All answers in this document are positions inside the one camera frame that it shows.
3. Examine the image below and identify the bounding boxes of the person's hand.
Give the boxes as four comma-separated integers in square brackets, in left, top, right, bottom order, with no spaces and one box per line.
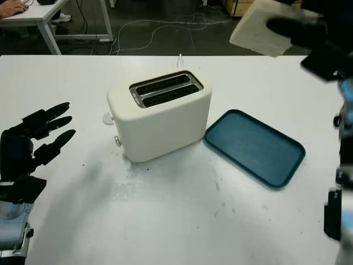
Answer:
[0,0,29,19]

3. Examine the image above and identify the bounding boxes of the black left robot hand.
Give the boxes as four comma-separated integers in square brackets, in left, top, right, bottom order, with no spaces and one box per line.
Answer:
[0,102,77,183]

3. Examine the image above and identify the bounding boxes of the slice of white bread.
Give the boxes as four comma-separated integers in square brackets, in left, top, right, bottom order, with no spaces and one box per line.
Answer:
[229,0,322,58]

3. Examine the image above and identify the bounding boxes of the teal plastic tray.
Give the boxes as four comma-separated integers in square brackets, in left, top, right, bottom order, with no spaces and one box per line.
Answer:
[204,109,307,189]

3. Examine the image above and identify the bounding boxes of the white cable on floor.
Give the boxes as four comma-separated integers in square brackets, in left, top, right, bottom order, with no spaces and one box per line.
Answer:
[109,12,232,56]

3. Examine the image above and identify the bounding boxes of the stacked wooden crates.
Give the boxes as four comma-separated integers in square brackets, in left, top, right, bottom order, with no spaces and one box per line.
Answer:
[223,0,260,17]

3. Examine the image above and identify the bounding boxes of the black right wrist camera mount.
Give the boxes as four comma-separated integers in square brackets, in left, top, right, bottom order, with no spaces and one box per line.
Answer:
[300,55,347,82]

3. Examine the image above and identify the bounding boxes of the white desk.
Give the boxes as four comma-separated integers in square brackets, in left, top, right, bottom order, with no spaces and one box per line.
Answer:
[0,0,114,55]

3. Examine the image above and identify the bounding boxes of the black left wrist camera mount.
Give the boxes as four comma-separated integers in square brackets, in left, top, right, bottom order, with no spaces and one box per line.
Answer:
[0,175,47,205]

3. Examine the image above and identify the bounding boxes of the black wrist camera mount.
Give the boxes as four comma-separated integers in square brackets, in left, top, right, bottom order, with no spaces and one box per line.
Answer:
[300,55,347,82]
[0,175,47,205]

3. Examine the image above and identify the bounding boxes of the white shoe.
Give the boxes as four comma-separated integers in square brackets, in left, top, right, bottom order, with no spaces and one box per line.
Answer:
[52,13,72,23]

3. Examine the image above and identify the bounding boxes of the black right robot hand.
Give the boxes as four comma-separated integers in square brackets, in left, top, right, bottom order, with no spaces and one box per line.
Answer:
[266,15,353,60]

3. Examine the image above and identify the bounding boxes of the white toaster lever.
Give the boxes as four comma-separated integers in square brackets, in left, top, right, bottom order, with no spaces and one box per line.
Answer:
[101,112,116,125]

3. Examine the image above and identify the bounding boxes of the cream two-slot toaster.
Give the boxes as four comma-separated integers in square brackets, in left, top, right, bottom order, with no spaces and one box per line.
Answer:
[106,69,213,163]

